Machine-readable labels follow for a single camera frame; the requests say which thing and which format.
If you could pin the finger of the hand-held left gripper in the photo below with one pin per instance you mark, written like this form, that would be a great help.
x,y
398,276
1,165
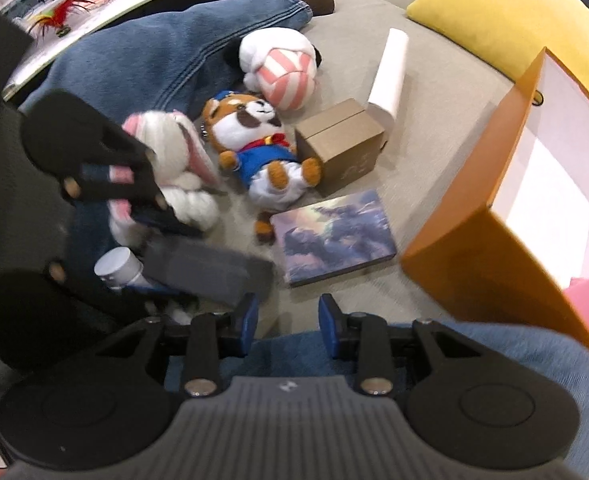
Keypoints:
x,y
174,222
209,270

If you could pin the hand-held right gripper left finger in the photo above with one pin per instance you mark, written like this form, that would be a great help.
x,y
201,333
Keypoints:
x,y
247,327

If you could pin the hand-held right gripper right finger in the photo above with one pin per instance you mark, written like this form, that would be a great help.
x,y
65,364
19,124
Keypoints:
x,y
327,327

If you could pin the white rabbit plush toy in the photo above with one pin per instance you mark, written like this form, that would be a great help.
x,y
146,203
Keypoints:
x,y
174,140

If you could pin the red panda sailor plush toy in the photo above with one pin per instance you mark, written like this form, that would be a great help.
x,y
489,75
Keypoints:
x,y
264,160

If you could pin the orange storage box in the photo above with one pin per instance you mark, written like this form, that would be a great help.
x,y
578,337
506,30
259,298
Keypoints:
x,y
454,260

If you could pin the white capped bottle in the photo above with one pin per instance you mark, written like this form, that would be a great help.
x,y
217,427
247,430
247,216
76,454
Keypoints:
x,y
119,265

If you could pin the purple illustrated flat box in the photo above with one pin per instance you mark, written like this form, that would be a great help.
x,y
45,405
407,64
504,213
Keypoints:
x,y
334,237

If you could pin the person's left leg in jeans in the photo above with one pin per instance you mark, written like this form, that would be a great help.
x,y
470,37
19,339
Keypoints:
x,y
149,60

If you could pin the person's leg in jeans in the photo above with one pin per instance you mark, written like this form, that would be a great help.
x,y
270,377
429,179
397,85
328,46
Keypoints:
x,y
149,60
524,360

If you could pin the brown cardboard box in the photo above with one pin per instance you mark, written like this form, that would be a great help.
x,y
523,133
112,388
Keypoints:
x,y
344,150

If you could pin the white pink striped plush toy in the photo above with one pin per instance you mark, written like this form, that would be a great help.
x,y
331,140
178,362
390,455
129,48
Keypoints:
x,y
284,80

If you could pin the person's right leg in jeans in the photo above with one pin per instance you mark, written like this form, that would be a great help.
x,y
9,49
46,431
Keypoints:
x,y
524,360

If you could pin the red green feather toy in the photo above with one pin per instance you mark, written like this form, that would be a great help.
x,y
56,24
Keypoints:
x,y
64,12

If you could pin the beige fabric sofa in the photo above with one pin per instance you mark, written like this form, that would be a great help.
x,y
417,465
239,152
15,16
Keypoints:
x,y
439,125

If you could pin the white rolled paper tube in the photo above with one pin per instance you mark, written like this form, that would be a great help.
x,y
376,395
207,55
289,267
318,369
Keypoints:
x,y
392,70

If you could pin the yellow pillow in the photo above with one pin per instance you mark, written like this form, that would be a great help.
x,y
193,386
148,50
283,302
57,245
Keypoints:
x,y
504,5

